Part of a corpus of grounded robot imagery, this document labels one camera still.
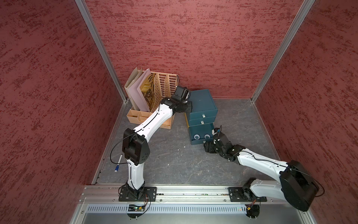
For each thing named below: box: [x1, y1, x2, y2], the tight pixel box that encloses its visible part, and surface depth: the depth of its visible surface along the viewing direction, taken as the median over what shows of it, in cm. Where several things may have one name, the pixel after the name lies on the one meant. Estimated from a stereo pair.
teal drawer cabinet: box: [188, 89, 219, 138], surface depth 91 cm
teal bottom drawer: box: [188, 122, 215, 146], surface depth 98 cm
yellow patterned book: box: [140, 72, 158, 112], surface depth 101 cm
